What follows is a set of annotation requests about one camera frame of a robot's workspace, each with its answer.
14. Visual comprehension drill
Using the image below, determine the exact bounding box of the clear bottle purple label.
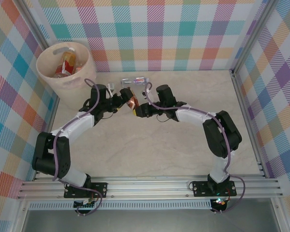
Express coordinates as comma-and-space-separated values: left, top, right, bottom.
120, 76, 150, 87

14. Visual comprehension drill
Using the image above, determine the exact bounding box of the red and gold label bottle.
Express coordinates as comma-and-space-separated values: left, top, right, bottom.
53, 47, 77, 79

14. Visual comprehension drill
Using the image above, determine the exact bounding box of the cream plastic bin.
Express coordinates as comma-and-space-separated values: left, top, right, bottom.
35, 41, 97, 108

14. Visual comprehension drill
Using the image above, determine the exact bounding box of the grey metal panel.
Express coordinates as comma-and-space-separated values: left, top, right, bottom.
23, 209, 281, 232

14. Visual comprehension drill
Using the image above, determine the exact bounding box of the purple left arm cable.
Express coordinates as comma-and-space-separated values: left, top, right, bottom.
52, 78, 104, 217

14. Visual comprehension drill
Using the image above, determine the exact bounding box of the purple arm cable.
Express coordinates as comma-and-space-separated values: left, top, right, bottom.
145, 82, 247, 215
52, 78, 104, 217

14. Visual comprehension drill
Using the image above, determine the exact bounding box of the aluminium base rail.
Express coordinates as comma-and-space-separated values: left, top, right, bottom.
16, 175, 284, 201

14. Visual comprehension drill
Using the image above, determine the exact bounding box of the white slotted cable duct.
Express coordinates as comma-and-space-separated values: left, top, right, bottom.
28, 202, 213, 211

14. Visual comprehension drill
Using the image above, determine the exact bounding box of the aluminium frame post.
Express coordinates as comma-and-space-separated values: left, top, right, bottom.
18, 0, 53, 49
231, 0, 281, 75

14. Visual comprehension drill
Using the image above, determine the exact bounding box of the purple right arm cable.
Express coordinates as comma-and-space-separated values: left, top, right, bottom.
145, 82, 247, 215

